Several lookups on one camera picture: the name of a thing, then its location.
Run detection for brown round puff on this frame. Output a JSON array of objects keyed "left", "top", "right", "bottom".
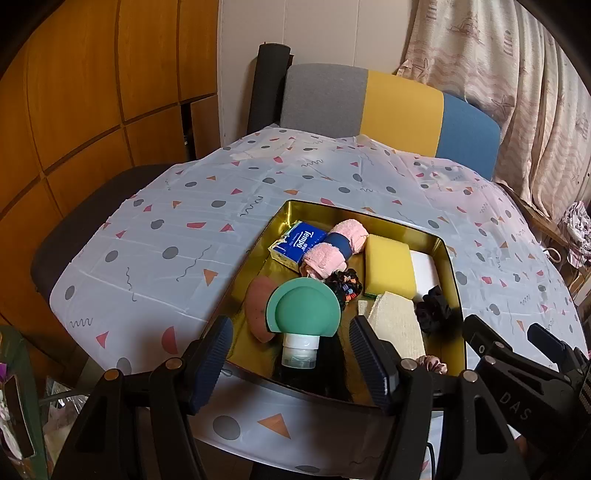
[{"left": 245, "top": 277, "right": 284, "bottom": 344}]

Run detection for yellow sponge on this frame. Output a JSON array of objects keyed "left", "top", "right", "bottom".
[{"left": 363, "top": 234, "right": 416, "bottom": 296}]

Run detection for pink towel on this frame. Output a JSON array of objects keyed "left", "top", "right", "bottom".
[{"left": 302, "top": 220, "right": 370, "bottom": 280}]

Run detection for black beaded hair ties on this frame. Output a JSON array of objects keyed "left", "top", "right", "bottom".
[{"left": 325, "top": 269, "right": 362, "bottom": 308}]

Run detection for green clutter item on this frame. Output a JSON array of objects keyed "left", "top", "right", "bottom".
[{"left": 0, "top": 325, "right": 49, "bottom": 480}]

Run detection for cream mesh cloth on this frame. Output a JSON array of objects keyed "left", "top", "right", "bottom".
[{"left": 358, "top": 292, "right": 426, "bottom": 361}]

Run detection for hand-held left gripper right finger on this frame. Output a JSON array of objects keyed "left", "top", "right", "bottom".
[{"left": 349, "top": 315, "right": 529, "bottom": 480}]

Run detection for clear plastic bag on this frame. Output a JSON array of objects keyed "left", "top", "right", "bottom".
[{"left": 41, "top": 378, "right": 100, "bottom": 444}]

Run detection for pile of patterned clothes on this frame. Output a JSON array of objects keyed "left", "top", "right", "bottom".
[{"left": 558, "top": 200, "right": 591, "bottom": 268}]

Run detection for black cable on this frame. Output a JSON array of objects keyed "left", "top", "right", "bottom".
[{"left": 422, "top": 440, "right": 437, "bottom": 480}]

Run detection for wooden wardrobe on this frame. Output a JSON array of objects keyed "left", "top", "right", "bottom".
[{"left": 0, "top": 0, "right": 222, "bottom": 370}]

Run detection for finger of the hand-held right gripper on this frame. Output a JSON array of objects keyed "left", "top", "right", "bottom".
[
  {"left": 463, "top": 314, "right": 509, "bottom": 367},
  {"left": 527, "top": 323, "right": 588, "bottom": 372}
]

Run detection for blue tissue packet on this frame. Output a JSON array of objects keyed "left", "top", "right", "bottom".
[{"left": 268, "top": 220, "right": 329, "bottom": 271}]

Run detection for wooden side table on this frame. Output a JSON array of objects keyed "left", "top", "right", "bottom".
[{"left": 501, "top": 182, "right": 578, "bottom": 259}]

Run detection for patterned plastic tablecloth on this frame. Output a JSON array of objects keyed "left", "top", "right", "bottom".
[{"left": 48, "top": 127, "right": 585, "bottom": 467}]

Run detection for green silicone bottle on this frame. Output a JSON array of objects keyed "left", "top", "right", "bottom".
[{"left": 267, "top": 276, "right": 342, "bottom": 369}]

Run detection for white foam block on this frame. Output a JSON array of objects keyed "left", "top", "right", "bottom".
[{"left": 409, "top": 250, "right": 441, "bottom": 303}]

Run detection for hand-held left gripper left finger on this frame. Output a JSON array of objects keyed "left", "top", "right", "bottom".
[{"left": 51, "top": 315, "right": 235, "bottom": 480}]

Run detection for gold rectangular tin box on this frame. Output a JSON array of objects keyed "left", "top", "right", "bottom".
[{"left": 196, "top": 199, "right": 467, "bottom": 409}]

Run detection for black scrunchie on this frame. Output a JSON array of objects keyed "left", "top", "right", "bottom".
[{"left": 413, "top": 285, "right": 455, "bottom": 333}]

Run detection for pink scrunchie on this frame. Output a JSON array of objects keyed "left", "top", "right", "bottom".
[{"left": 420, "top": 354, "right": 448, "bottom": 376}]

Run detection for grey yellow blue chair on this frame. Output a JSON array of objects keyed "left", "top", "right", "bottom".
[{"left": 279, "top": 63, "right": 502, "bottom": 181}]

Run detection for dark grey seat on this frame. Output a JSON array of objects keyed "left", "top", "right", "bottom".
[{"left": 30, "top": 164, "right": 176, "bottom": 315}]

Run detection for black hair piece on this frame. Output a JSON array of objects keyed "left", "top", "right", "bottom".
[{"left": 272, "top": 332, "right": 356, "bottom": 402}]

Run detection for patterned beige curtain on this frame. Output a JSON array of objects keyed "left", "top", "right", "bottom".
[{"left": 397, "top": 0, "right": 591, "bottom": 222}]

